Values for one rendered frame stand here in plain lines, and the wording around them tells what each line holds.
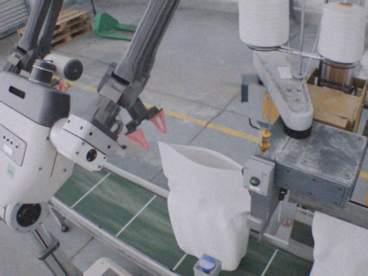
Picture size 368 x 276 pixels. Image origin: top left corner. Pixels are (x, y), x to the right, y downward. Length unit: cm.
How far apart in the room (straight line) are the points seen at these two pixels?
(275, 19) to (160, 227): 137
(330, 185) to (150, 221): 134
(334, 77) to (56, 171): 101
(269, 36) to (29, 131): 76
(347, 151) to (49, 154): 84
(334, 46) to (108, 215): 164
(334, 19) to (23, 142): 94
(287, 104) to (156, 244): 121
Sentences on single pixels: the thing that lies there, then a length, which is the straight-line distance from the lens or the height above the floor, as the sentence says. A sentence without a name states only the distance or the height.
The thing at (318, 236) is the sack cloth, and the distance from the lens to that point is 131.
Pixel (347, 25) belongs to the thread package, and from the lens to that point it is 98.
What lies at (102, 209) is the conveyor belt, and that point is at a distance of 218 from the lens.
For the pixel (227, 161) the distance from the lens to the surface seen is 137.
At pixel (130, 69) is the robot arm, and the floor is 158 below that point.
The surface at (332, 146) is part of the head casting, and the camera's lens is 99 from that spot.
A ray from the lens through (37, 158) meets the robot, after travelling 96.
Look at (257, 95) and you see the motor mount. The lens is 132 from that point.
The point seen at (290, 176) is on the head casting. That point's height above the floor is 130.
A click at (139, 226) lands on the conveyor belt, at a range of 202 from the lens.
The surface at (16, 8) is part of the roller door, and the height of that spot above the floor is 55.
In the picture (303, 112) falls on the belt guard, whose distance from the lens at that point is 97.
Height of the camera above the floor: 194
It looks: 37 degrees down
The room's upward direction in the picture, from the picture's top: 7 degrees counter-clockwise
